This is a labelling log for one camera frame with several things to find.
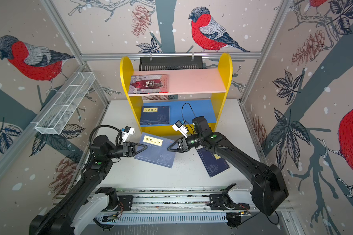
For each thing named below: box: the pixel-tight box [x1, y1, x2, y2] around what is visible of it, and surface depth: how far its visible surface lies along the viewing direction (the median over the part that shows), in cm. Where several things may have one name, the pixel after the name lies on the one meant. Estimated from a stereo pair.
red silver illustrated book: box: [128, 74, 170, 94], surface depth 74 cm
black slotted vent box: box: [138, 56, 204, 71], surface depth 97 cm
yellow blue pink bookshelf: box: [119, 53, 233, 136], surface depth 77 cm
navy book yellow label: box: [134, 132, 178, 168], surface depth 70 cm
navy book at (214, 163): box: [196, 147, 230, 178], surface depth 88 cm
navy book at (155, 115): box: [140, 105, 171, 125], surface depth 93 cm
